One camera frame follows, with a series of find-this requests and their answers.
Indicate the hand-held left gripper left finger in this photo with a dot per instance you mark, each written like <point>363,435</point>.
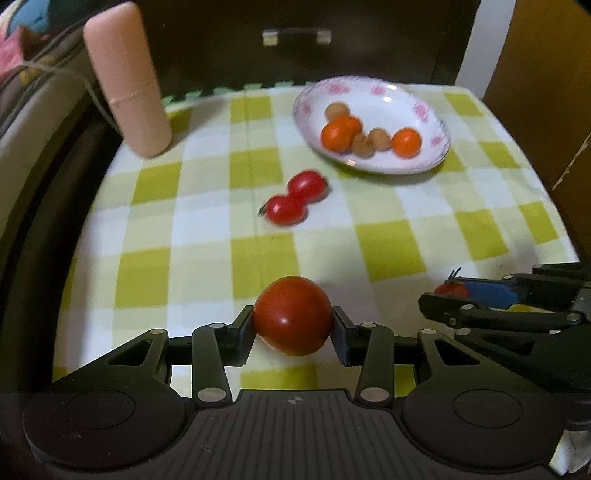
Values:
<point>241,333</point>

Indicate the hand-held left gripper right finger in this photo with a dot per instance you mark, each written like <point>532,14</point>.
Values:
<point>340,334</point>

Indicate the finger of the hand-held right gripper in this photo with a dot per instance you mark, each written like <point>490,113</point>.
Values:
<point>443,307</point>
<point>489,291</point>

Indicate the red cherry tomato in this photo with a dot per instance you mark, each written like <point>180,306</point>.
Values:
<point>284,210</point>
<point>450,290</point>
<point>308,184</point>

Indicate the large red tomato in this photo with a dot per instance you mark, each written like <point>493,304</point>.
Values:
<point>293,316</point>

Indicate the large orange mandarin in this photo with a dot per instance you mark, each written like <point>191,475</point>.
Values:
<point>340,133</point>

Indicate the white floral plate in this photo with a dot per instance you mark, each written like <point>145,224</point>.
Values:
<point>388,99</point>

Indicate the green checkered tablecloth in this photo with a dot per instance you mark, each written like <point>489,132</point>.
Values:
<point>207,258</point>

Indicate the small orange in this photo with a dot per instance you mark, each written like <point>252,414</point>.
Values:
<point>406,142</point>

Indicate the brown longan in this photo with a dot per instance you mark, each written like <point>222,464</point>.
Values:
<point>381,137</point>
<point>337,110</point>
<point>362,146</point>

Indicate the green foam mat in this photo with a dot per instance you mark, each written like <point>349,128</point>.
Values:
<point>182,98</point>

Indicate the pink ribbed cylinder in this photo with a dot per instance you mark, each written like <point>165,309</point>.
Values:
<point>129,78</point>

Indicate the dark wooden cabinet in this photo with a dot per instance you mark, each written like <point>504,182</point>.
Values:
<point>207,46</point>

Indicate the beige mattress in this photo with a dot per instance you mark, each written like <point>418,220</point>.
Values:
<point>27,129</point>

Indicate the pink patterned blanket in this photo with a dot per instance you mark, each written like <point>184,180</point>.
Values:
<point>11,50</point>

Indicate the blue-green cloth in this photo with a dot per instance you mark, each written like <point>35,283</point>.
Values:
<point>23,14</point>

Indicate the dark bed frame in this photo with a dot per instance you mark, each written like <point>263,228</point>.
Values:
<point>41,230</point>

